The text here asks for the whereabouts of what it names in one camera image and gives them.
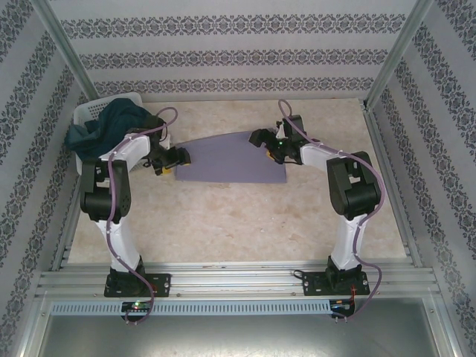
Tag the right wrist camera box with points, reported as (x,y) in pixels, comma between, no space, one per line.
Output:
(281,128)

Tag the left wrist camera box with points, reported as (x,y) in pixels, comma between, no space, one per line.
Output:
(166,142)

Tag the grey metal sheet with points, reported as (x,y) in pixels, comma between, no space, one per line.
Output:
(238,336)

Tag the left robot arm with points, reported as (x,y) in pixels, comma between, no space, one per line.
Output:
(108,193)

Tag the left circuit board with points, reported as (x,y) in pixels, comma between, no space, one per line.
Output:
(137,306)

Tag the right circuit board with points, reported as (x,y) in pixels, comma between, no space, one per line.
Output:
(342,305)

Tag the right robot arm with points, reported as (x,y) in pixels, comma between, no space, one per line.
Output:
(353,189)

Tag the aluminium mounting rail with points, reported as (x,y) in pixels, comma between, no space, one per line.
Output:
(238,277)

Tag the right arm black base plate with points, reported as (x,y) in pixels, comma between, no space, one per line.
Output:
(314,284)

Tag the lavender skirt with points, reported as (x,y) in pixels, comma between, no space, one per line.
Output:
(230,160)

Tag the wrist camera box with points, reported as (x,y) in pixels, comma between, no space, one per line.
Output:
(281,128)
(166,142)

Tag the plain denim skirt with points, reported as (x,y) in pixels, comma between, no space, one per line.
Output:
(108,126)

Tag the aluminium frame post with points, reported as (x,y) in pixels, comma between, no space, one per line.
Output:
(402,41)
(62,41)

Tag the circuit board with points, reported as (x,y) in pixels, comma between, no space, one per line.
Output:
(342,305)
(137,306)

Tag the white plastic basket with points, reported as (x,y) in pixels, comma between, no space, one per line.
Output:
(89,109)

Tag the aluminium side rail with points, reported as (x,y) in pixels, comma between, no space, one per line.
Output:
(68,230)
(413,256)

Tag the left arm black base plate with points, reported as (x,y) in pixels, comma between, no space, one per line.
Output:
(161,284)

